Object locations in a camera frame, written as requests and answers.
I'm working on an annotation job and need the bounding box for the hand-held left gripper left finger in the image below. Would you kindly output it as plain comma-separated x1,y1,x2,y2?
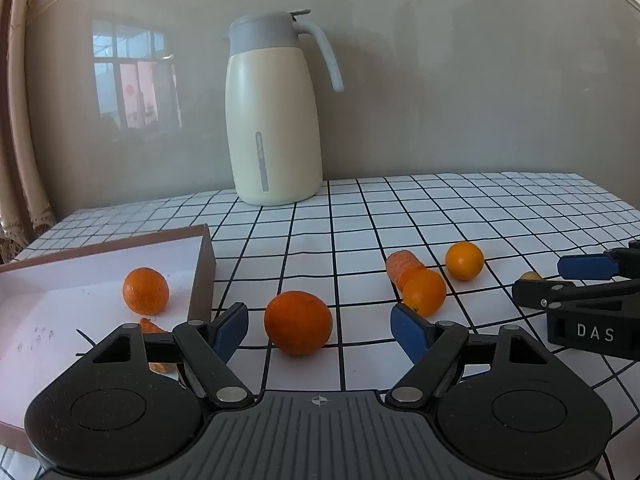
75,302,256,408

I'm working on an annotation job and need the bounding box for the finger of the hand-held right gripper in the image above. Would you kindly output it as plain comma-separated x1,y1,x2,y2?
511,277,640,311
557,247,640,281

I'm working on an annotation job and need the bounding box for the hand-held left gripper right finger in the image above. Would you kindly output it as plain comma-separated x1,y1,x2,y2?
385,302,570,406

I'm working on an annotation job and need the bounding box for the small orange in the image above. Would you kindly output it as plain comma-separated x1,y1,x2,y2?
445,241,485,282
122,267,170,316
402,268,447,318

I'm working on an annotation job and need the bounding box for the large tangerine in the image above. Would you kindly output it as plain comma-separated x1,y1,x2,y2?
263,290,334,357

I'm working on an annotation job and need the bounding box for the carrot piece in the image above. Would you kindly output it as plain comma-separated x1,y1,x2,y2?
385,250,426,292
137,317,180,375

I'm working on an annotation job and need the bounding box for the shallow brown cardboard box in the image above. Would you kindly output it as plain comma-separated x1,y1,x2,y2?
0,224,217,458

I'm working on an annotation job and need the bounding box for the white black checkered tablecloth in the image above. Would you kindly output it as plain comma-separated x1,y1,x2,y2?
0,171,640,480

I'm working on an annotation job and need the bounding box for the cream thermos jug grey lid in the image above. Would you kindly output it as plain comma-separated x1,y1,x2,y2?
224,9,345,207

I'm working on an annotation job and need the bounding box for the beige lace curtain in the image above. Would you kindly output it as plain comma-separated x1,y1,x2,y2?
0,0,58,266

